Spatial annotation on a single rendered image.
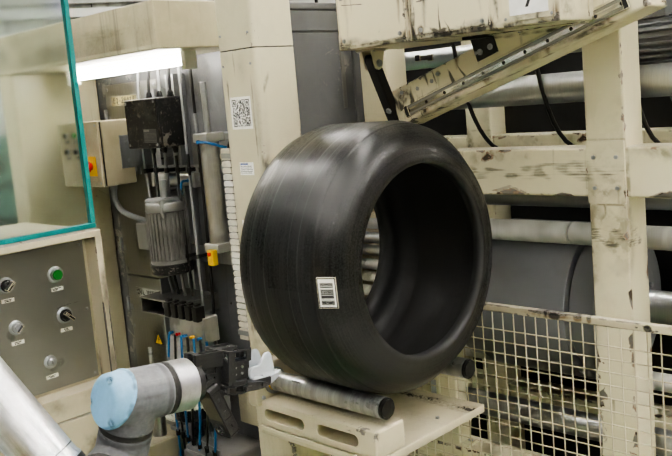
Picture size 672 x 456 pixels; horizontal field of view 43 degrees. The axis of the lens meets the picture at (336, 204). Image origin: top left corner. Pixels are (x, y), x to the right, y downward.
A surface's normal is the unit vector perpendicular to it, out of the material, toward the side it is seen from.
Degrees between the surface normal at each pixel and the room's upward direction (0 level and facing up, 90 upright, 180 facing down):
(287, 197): 56
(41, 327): 90
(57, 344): 90
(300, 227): 67
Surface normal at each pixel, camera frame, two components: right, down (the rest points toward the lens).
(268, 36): 0.71, 0.03
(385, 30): -0.69, 0.15
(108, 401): -0.68, -0.06
